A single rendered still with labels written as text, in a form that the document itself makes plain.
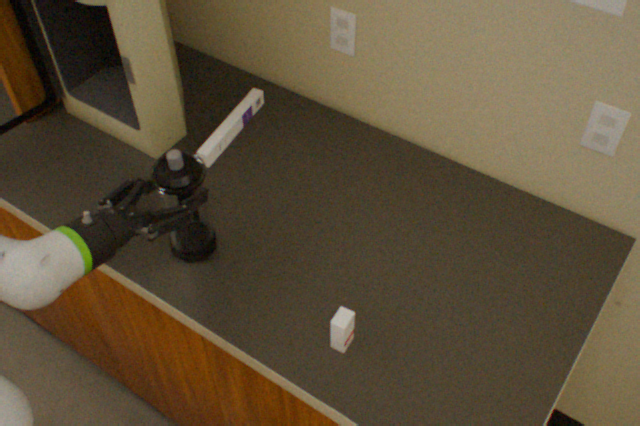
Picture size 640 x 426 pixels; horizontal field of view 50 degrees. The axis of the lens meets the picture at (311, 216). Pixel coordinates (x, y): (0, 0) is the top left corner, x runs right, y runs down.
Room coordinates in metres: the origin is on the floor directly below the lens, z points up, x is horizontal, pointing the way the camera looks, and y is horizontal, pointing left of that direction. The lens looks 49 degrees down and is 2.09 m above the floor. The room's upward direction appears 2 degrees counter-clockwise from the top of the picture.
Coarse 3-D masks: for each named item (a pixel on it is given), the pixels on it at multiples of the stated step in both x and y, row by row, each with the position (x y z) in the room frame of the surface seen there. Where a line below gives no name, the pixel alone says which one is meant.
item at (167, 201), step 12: (204, 168) 0.94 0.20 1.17; (204, 180) 0.92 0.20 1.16; (192, 192) 0.90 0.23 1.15; (168, 204) 0.90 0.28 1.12; (180, 204) 0.89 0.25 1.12; (204, 204) 0.92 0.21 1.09; (204, 216) 0.91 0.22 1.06; (180, 228) 0.89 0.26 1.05; (192, 228) 0.89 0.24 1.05; (204, 228) 0.91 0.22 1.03; (180, 240) 0.89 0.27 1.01; (192, 240) 0.89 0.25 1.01; (204, 240) 0.90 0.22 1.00; (192, 252) 0.89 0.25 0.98
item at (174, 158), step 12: (168, 156) 0.93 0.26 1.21; (180, 156) 0.93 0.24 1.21; (192, 156) 0.97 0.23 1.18; (156, 168) 0.93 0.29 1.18; (168, 168) 0.93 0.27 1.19; (180, 168) 0.93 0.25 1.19; (192, 168) 0.93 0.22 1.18; (156, 180) 0.91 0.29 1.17; (168, 180) 0.90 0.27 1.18; (180, 180) 0.90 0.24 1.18; (192, 180) 0.91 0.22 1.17
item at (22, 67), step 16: (0, 0) 1.35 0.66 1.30; (0, 16) 1.34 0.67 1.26; (0, 32) 1.33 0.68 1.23; (16, 32) 1.35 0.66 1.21; (0, 48) 1.32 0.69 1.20; (16, 48) 1.34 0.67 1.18; (0, 64) 1.31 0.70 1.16; (16, 64) 1.33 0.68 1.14; (32, 64) 1.36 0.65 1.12; (0, 80) 1.30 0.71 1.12; (16, 80) 1.32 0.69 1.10; (32, 80) 1.35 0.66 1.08; (0, 96) 1.29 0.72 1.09; (16, 96) 1.31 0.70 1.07; (32, 96) 1.34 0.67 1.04; (0, 112) 1.28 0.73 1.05; (16, 112) 1.30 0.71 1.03
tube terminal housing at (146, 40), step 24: (120, 0) 1.22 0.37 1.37; (144, 0) 1.27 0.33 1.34; (120, 24) 1.21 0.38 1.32; (144, 24) 1.26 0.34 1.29; (168, 24) 1.44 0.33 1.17; (120, 48) 1.23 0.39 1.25; (144, 48) 1.25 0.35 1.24; (168, 48) 1.30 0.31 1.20; (144, 72) 1.24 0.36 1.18; (168, 72) 1.29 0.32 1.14; (144, 96) 1.22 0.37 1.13; (168, 96) 1.28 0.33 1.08; (96, 120) 1.33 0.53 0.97; (144, 120) 1.22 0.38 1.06; (168, 120) 1.26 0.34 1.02; (144, 144) 1.23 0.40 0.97; (168, 144) 1.25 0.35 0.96
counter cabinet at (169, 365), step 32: (0, 224) 1.22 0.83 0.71; (96, 288) 1.00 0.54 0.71; (128, 288) 0.91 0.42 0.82; (64, 320) 1.17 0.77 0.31; (96, 320) 1.05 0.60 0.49; (128, 320) 0.95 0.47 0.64; (160, 320) 0.86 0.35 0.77; (96, 352) 1.10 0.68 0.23; (128, 352) 0.99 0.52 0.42; (160, 352) 0.89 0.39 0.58; (192, 352) 0.81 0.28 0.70; (224, 352) 0.75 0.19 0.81; (128, 384) 1.04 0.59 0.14; (160, 384) 0.93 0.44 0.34; (192, 384) 0.84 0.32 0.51; (224, 384) 0.76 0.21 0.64; (256, 384) 0.70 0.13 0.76; (192, 416) 0.86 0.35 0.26; (224, 416) 0.78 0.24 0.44; (256, 416) 0.71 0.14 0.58; (288, 416) 0.65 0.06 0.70; (320, 416) 0.60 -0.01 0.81
